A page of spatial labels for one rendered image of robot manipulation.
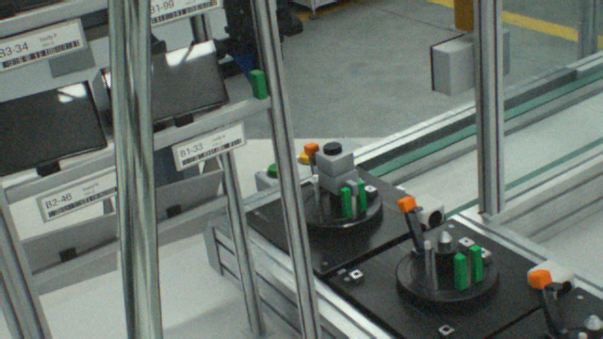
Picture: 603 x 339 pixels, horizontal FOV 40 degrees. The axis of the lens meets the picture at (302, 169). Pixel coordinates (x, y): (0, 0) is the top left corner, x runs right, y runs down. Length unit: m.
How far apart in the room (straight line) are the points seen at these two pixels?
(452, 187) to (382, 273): 0.35
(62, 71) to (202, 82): 3.39
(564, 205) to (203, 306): 0.63
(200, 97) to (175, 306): 0.54
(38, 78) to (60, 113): 3.40
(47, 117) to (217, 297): 0.59
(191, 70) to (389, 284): 0.43
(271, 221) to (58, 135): 0.54
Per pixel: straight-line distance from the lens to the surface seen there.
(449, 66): 1.23
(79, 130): 0.92
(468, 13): 1.23
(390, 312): 1.14
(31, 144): 0.91
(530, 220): 1.43
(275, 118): 0.96
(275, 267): 1.28
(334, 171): 1.29
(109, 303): 1.47
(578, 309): 1.15
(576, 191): 1.49
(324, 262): 1.25
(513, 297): 1.17
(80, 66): 4.36
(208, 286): 1.44
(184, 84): 0.96
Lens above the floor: 1.67
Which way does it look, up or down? 27 degrees down
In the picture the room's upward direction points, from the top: 8 degrees counter-clockwise
